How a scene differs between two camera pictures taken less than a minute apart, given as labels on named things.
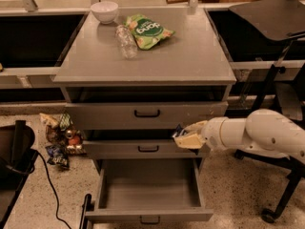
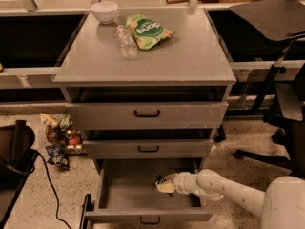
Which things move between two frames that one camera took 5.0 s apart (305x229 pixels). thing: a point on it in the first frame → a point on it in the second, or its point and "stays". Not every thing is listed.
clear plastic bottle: [126, 41] stays
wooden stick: [177, 0] stays
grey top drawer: [141, 115] stays
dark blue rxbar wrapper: [179, 131] → [159, 180]
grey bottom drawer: [136, 190] stays
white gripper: [212, 134] → [182, 182]
